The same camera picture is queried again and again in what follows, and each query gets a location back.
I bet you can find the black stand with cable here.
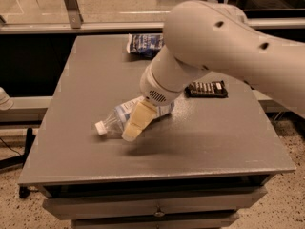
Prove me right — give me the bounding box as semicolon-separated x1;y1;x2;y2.
0;128;35;199

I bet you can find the grey cabinet with drawers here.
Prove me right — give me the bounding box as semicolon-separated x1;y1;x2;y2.
19;35;295;229

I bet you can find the blue white snack bag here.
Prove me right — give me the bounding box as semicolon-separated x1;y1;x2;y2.
126;33;164;58

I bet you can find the black snack bar wrapper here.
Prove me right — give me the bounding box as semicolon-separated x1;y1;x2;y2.
185;81;228;98

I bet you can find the white bottle at left edge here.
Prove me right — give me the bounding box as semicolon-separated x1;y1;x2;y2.
0;87;13;111

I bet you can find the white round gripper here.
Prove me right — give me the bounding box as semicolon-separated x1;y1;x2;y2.
122;65;188;142

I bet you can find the clear plastic tea bottle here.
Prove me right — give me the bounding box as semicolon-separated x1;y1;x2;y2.
94;95;175;136

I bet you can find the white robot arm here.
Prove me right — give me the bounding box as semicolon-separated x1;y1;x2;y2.
122;0;305;141

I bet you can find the metal railing frame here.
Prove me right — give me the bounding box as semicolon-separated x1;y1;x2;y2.
0;0;305;34

